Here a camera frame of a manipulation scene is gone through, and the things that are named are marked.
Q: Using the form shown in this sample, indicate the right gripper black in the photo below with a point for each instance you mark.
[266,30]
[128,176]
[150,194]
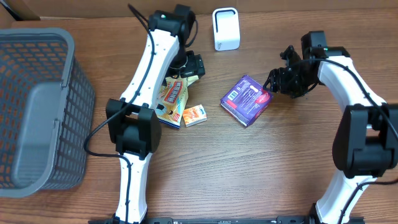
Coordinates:
[277,81]

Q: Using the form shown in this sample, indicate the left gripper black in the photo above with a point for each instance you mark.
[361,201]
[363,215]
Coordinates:
[196,66]

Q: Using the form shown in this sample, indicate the yellow snack bag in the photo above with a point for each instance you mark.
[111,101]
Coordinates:
[172,100]

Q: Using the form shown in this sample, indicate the red purple Carefree pad pack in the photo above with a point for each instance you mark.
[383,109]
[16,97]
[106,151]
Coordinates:
[246,100]

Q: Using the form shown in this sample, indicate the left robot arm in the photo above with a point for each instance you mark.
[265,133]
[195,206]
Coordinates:
[133,125]

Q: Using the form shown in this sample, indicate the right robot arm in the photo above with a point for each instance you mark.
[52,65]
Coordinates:
[365,145]

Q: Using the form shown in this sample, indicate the white barcode scanner stand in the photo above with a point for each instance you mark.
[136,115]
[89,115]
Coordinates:
[226,29]

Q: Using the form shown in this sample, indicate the orange tissue pack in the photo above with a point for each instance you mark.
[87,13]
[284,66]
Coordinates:
[194,115]

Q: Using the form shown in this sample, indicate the grey plastic shopping basket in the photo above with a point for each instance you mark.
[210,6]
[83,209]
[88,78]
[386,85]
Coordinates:
[47,105]

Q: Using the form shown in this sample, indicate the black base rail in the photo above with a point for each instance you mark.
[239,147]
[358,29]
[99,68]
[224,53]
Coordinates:
[278,220]

